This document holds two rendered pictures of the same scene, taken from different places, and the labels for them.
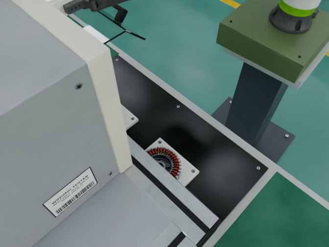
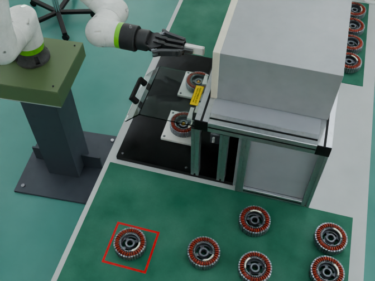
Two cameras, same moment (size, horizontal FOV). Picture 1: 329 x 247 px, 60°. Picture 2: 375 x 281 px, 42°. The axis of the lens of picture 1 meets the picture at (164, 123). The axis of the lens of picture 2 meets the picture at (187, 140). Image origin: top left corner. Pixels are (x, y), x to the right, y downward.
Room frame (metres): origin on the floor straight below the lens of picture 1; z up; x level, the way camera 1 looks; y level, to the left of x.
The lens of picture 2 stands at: (1.10, 1.27, 2.33)
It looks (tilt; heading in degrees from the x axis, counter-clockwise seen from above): 53 degrees down; 240
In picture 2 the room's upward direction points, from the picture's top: straight up
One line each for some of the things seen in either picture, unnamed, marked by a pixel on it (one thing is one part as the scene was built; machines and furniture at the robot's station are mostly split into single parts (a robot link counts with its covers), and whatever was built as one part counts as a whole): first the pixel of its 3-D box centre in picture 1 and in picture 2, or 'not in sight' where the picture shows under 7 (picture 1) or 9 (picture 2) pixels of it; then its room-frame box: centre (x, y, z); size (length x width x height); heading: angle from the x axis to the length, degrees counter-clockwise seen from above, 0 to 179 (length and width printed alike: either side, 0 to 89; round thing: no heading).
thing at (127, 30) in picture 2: not in sight; (131, 38); (0.62, 0.02, 1.18); 0.09 x 0.06 x 0.12; 45
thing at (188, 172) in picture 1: (159, 172); not in sight; (0.33, 0.01, 0.78); 0.15 x 0.15 x 0.01; 45
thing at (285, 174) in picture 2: not in sight; (278, 172); (0.36, 0.61, 0.91); 0.28 x 0.03 x 0.32; 135
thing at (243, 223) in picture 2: not in sight; (254, 221); (0.49, 0.67, 0.77); 0.11 x 0.11 x 0.04
